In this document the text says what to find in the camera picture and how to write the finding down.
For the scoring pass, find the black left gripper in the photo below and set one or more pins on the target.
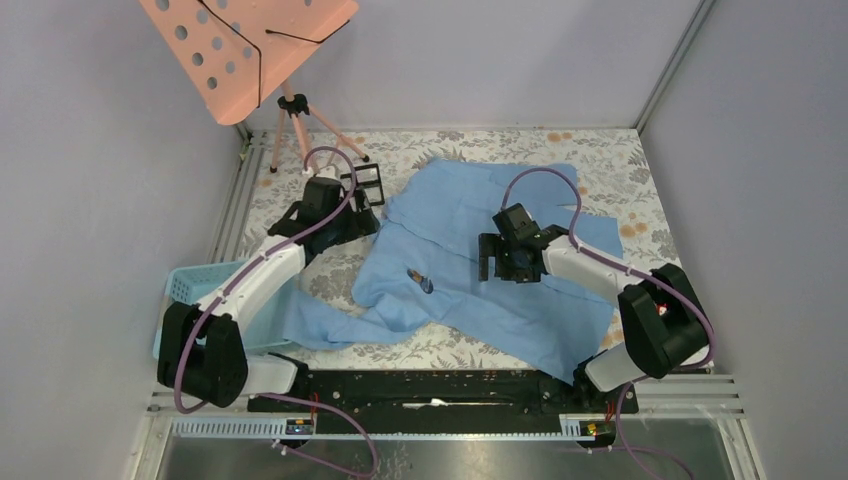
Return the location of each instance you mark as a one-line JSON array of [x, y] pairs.
[[361, 224]]

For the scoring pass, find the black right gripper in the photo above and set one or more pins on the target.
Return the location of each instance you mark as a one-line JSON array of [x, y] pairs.
[[492, 245]]

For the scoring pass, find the light blue button shirt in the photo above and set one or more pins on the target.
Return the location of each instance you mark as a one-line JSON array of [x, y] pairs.
[[432, 226]]

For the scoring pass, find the orange brooch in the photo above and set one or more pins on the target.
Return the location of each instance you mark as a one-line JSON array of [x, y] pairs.
[[415, 275]]

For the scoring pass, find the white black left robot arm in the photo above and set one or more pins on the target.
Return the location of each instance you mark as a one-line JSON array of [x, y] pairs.
[[203, 351]]

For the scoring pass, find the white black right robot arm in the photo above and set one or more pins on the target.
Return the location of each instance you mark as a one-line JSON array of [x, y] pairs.
[[663, 323]]

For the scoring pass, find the black four-compartment brooch tray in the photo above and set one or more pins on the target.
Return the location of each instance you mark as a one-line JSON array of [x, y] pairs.
[[368, 192]]

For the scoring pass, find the light blue plastic basket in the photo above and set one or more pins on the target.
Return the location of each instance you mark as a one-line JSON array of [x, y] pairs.
[[190, 284]]

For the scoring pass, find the floral patterned table mat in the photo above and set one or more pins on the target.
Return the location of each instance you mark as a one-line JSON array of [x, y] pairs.
[[614, 181]]

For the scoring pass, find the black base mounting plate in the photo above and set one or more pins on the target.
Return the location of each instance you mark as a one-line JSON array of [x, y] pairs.
[[443, 401]]

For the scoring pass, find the pink perforated music stand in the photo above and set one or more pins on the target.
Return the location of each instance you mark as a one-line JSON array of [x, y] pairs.
[[239, 53]]

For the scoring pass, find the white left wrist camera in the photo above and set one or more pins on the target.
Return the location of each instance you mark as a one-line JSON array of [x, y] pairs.
[[330, 172]]

